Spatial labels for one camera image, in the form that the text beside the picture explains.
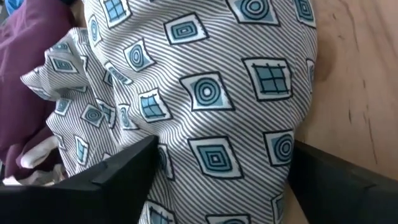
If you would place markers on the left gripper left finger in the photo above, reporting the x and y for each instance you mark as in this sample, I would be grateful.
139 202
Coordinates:
93 199

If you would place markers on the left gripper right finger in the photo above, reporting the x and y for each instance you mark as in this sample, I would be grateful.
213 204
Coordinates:
342 196

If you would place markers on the purple garment with white ties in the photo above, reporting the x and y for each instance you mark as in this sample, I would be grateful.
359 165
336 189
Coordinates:
21 77

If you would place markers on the grey patterned hospital gown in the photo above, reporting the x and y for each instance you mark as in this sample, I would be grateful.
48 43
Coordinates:
202 93

